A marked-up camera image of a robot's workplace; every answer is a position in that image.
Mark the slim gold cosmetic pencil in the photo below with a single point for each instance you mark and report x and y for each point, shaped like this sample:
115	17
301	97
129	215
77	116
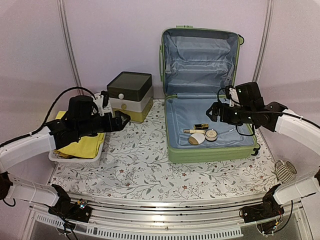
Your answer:
194	131

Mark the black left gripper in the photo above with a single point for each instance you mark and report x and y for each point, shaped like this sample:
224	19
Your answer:
119	126

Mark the white plastic mesh basket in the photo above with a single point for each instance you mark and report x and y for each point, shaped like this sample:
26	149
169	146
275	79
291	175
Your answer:
75	162

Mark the beige oval compact case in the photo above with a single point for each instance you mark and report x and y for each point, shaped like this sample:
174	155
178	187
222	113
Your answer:
196	138

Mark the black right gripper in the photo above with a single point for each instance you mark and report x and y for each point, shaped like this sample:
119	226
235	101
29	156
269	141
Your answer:
224	118

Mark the drawer cabinet with dark top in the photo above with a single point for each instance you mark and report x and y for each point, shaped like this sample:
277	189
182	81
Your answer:
132	93

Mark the green hard-shell suitcase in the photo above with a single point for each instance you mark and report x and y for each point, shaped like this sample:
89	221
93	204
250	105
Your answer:
194	64

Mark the round cream compact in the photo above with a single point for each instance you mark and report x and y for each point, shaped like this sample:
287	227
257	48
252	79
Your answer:
211	135

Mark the floral white tablecloth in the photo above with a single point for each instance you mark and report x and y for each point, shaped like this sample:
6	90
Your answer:
134	165

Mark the aluminium front rail frame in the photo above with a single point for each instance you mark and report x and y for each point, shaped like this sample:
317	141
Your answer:
200	219

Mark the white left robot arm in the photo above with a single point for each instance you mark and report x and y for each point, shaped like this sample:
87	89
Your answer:
22	175

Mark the plain yellow garment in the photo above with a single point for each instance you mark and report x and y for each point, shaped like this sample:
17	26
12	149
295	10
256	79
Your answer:
86	148

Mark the black gold lipstick tube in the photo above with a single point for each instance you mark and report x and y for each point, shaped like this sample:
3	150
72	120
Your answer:
201	126

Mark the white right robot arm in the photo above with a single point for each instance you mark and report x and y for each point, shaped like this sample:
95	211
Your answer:
304	184

